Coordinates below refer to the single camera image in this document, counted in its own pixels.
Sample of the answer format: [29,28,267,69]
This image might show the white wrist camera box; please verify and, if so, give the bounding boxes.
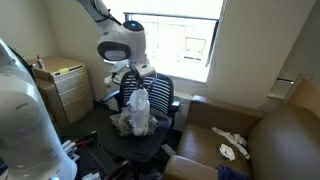
[110,61,130,77]

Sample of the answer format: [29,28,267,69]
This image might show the brown leather couch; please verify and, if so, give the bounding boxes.
[162,73,320,180]

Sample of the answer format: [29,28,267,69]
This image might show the dark blue cloth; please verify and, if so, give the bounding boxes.
[214,165,252,180]

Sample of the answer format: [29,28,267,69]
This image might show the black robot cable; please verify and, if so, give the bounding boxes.
[89,0,123,26]

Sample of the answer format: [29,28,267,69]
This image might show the small white crumpled paper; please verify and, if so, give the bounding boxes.
[218,142,236,162]

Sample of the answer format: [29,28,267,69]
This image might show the black perforated robot platform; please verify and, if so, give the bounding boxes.
[61,130,133,180]

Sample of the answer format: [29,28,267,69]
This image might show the black mesh office chair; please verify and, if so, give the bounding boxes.
[99,71,182,168]

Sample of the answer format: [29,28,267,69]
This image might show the beige crumpled cloth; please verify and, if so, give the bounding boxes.
[110,105,159,138]

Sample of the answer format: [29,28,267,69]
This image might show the light wooden drawer cabinet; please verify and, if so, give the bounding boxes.
[27,55,95,127]

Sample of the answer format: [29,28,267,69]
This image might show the dark framed window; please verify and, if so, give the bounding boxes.
[99,0,225,84]

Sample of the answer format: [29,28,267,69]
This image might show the red white small bottle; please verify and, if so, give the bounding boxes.
[35,54,46,71]

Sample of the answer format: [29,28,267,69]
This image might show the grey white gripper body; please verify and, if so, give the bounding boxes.
[128,62,157,81]

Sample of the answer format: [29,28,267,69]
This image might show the long white paper strip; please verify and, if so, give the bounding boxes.
[211,126,251,161]

